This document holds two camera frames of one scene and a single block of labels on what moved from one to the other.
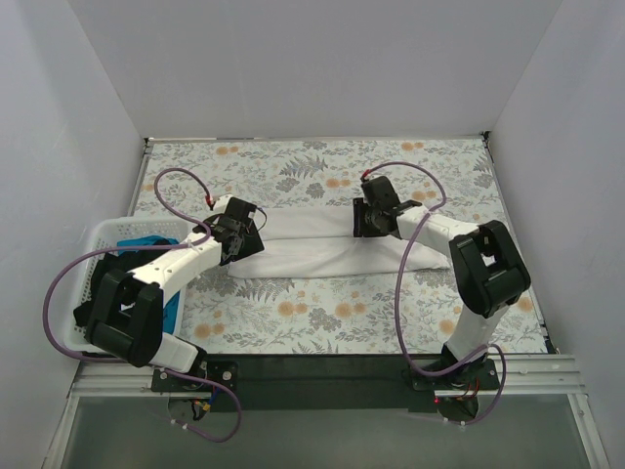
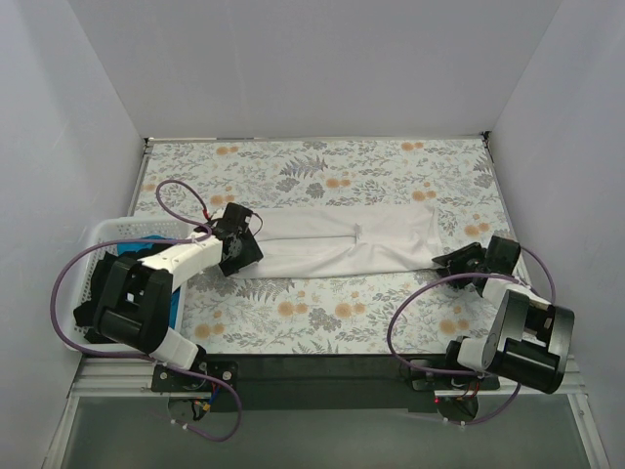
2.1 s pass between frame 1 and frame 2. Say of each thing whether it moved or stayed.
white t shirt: stayed
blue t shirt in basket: stayed
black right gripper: moved
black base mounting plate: stayed
